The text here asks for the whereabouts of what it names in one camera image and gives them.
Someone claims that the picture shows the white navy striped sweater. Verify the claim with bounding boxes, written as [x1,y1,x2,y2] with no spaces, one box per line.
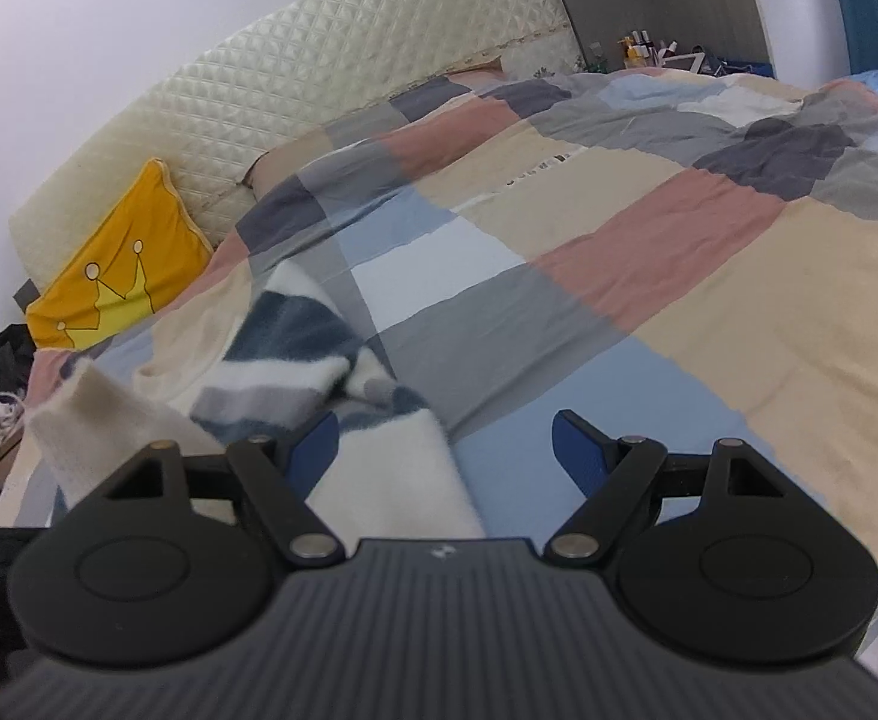
[27,262,484,546]

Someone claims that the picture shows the black clothing pile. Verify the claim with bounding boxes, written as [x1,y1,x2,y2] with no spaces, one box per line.
[0,323,37,398]

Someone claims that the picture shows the pastel checkered quilt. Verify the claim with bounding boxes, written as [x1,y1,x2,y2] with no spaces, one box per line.
[0,70,878,674]

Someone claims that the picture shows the yellow crown pillow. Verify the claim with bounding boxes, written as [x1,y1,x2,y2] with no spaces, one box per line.
[25,158,212,351]

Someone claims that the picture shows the wooden left nightstand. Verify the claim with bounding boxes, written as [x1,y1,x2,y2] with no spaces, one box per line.
[0,421,25,494]

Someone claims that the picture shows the checkered bed pillow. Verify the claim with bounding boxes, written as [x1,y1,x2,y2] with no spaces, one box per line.
[242,55,507,199]

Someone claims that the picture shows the cream quilted headboard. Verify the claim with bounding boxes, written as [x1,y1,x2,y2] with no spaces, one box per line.
[9,0,580,288]

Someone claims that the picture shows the dark wall socket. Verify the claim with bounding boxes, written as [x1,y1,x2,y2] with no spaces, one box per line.
[12,280,40,314]

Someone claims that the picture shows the white picture frame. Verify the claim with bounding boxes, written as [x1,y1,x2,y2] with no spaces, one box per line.
[662,50,714,76]

